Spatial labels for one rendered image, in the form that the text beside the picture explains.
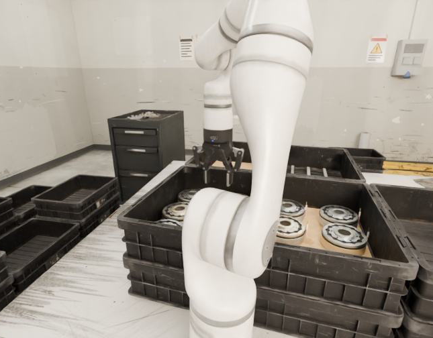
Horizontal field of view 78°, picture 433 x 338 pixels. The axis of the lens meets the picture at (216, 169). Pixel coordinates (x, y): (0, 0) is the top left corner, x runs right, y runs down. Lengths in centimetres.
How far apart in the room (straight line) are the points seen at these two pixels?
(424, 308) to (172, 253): 49
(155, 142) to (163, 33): 238
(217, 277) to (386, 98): 402
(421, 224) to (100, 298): 91
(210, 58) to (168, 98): 368
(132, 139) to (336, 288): 196
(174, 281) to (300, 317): 29
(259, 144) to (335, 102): 382
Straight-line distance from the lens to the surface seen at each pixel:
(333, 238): 73
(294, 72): 32
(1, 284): 137
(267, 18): 34
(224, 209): 30
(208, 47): 62
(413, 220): 99
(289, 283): 60
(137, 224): 62
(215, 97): 64
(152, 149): 222
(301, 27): 34
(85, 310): 80
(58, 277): 92
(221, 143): 68
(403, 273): 58
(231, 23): 56
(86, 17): 490
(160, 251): 65
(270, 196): 30
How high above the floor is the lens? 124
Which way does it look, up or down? 20 degrees down
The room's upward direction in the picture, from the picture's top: straight up
